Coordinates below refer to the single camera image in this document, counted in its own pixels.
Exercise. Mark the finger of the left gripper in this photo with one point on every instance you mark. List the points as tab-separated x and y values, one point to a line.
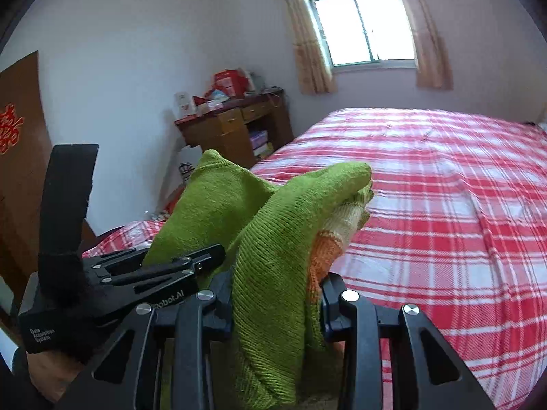
175	280
117	263

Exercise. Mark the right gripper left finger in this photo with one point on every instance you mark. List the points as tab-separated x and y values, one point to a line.
127	372

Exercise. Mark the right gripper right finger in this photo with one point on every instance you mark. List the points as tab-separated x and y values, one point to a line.
427	373

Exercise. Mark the green striped knit sweater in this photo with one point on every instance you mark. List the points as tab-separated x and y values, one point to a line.
280	243

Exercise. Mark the white paper bag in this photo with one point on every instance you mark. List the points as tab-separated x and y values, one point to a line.
179	170

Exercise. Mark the stacked books in desk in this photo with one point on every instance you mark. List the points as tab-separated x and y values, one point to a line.
260	143

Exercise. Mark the brown wooden desk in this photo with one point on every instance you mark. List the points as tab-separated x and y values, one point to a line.
228	129

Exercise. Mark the brown wooden door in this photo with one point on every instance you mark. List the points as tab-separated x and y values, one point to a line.
25	150

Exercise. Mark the white box on desk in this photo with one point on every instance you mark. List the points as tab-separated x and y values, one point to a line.
185	104

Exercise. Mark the red box on desk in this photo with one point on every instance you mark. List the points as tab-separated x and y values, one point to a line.
232	82

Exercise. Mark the left beige curtain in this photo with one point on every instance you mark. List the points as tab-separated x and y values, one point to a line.
314	74

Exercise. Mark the beige curtain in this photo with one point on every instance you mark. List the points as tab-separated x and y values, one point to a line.
434	69
314	74

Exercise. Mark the right beige curtain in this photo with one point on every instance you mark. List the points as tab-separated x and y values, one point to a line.
434	69

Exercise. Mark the window with metal frame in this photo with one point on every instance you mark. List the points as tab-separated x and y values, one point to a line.
364	33

